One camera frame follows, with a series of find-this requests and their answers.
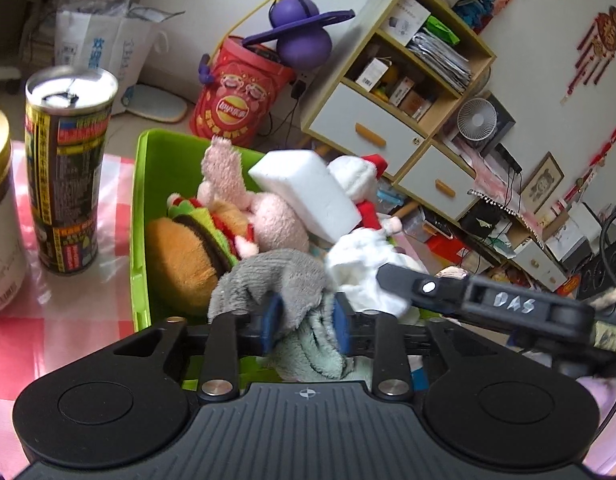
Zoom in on stack of papers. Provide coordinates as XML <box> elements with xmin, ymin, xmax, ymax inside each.
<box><xmin>407</xmin><ymin>30</ymin><xmax>473</xmax><ymax>95</ymax></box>

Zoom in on wooden picture frame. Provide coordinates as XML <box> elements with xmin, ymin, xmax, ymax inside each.
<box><xmin>519</xmin><ymin>152</ymin><xmax>565</xmax><ymax>215</ymax></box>

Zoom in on white floor scale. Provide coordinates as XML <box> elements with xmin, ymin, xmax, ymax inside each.
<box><xmin>122</xmin><ymin>84</ymin><xmax>187</xmax><ymax>122</ymax></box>

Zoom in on pink plush toy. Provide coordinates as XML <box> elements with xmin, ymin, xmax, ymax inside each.
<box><xmin>197</xmin><ymin>137</ymin><xmax>311</xmax><ymax>257</ymax></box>

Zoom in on santa plush toy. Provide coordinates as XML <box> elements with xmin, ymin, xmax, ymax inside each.
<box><xmin>327</xmin><ymin>154</ymin><xmax>405</xmax><ymax>237</ymax></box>

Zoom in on grey plush towel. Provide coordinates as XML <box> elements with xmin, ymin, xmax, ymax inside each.
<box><xmin>208</xmin><ymin>248</ymin><xmax>359</xmax><ymax>382</ymax></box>

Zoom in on gold lid snack jar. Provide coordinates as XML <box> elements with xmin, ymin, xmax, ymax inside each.
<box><xmin>0</xmin><ymin>105</ymin><xmax>29</xmax><ymax>319</ymax></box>

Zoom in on red knot wall ornament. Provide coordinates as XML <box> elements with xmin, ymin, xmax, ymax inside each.
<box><xmin>567</xmin><ymin>4</ymin><xmax>616</xmax><ymax>100</ymax></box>

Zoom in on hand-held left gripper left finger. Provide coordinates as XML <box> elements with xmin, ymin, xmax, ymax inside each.
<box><xmin>112</xmin><ymin>293</ymin><xmax>286</xmax><ymax>404</ymax></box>

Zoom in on person's right hand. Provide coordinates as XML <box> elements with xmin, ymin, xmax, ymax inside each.
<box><xmin>578</xmin><ymin>374</ymin><xmax>616</xmax><ymax>476</ymax></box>

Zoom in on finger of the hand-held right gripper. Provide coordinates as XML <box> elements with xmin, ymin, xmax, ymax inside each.
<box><xmin>375</xmin><ymin>263</ymin><xmax>597</xmax><ymax>346</ymax></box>

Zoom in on burger plush toy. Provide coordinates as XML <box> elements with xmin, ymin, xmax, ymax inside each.
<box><xmin>146</xmin><ymin>194</ymin><xmax>261</xmax><ymax>317</ymax></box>

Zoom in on red checkered tablecloth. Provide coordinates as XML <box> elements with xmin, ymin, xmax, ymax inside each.
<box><xmin>0</xmin><ymin>140</ymin><xmax>153</xmax><ymax>480</ymax></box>

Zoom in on small white desk fan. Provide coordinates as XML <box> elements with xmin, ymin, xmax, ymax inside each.
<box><xmin>455</xmin><ymin>97</ymin><xmax>499</xmax><ymax>152</ymax></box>

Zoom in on purple hopper ball toy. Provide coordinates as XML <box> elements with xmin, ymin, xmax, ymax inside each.
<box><xmin>242</xmin><ymin>0</ymin><xmax>357</xmax><ymax>72</ymax></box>

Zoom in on tall drink can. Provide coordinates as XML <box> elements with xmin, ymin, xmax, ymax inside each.
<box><xmin>25</xmin><ymin>66</ymin><xmax>120</xmax><ymax>276</ymax></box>

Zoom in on plush doll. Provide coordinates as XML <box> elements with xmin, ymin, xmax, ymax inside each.
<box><xmin>324</xmin><ymin>229</ymin><xmax>431</xmax><ymax>320</ymax></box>

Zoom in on black picture frame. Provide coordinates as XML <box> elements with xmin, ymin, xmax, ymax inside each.
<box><xmin>480</xmin><ymin>91</ymin><xmax>517</xmax><ymax>157</ymax></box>

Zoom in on tall wooden shelf cabinet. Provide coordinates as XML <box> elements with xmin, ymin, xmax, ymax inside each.
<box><xmin>300</xmin><ymin>0</ymin><xmax>499</xmax><ymax>181</ymax></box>

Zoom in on low wooden drawer cabinet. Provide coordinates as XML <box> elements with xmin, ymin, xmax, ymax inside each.
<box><xmin>393</xmin><ymin>142</ymin><xmax>571</xmax><ymax>293</ymax></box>

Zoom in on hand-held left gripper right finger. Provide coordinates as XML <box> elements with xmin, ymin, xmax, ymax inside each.
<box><xmin>333</xmin><ymin>293</ymin><xmax>464</xmax><ymax>401</ymax></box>

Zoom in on white paper bag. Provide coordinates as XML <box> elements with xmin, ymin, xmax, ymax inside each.
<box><xmin>52</xmin><ymin>0</ymin><xmax>187</xmax><ymax>117</ymax></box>

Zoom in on white cardboard box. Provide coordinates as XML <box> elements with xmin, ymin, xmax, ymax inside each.
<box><xmin>379</xmin><ymin>0</ymin><xmax>433</xmax><ymax>46</ymax></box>

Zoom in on red snack bucket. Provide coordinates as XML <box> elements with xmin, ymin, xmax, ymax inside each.
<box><xmin>189</xmin><ymin>35</ymin><xmax>297</xmax><ymax>149</ymax></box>

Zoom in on green plastic bin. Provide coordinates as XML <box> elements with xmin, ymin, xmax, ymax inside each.
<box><xmin>130</xmin><ymin>128</ymin><xmax>441</xmax><ymax>392</ymax></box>

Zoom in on white foam sponge block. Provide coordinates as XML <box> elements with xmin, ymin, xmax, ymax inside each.
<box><xmin>247</xmin><ymin>149</ymin><xmax>363</xmax><ymax>244</ymax></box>

